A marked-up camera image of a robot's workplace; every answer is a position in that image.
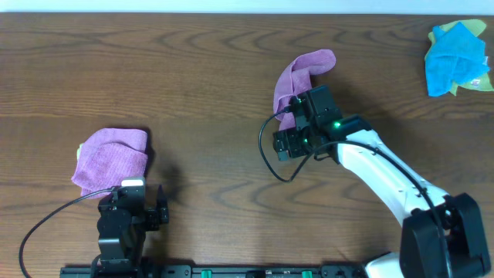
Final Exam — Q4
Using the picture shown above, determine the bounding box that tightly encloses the purple microfiber cloth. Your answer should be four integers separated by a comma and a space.
273, 49, 337, 114

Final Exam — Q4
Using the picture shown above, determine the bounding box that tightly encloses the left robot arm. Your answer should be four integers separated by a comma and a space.
90, 186, 169, 278

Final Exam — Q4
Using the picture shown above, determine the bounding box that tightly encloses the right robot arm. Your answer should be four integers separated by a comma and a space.
273, 86, 492, 278

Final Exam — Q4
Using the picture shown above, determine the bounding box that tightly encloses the folded purple cloth stack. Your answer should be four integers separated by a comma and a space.
72, 128, 148, 196

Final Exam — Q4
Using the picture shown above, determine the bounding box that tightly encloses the green cloth under stack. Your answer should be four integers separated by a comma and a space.
76, 143, 83, 161

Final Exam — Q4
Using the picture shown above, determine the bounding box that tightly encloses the blue microfiber cloth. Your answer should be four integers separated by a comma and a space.
425, 21, 491, 97

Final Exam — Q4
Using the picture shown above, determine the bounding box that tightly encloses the right black camera cable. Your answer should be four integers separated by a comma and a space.
258, 106, 452, 278

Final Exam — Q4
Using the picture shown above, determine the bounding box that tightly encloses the black camera cable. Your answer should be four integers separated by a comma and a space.
258, 106, 452, 278
19, 186, 117, 278

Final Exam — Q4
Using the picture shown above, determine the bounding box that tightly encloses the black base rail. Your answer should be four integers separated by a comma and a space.
59, 258, 367, 278

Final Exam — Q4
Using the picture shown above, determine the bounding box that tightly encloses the left black camera cable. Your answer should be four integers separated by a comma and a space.
19, 186, 117, 278

